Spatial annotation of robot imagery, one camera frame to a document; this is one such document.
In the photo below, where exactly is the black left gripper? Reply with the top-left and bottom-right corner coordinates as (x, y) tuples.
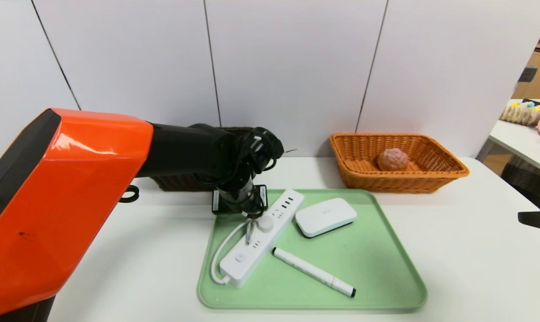
(211, 174), (268, 218)

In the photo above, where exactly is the white power strip with cable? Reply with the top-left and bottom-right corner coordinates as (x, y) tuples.
(211, 188), (304, 288)

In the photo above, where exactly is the white rounded plastic box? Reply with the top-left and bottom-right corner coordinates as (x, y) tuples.
(295, 198), (358, 238)

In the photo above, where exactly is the white marker pen black tip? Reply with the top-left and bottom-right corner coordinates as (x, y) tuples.
(272, 247), (356, 298)

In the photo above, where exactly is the dark brown wicker basket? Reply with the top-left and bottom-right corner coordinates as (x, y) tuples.
(152, 127), (258, 192)

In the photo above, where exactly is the orange wicker basket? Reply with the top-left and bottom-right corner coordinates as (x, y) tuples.
(329, 132), (470, 194)

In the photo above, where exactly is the light green plastic tray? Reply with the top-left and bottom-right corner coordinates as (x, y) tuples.
(198, 188), (428, 310)

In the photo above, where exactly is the white background table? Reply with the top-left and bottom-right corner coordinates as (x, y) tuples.
(476, 99), (540, 175)

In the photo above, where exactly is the tan plush toy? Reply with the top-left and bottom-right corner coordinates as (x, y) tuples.
(499, 104), (540, 129)

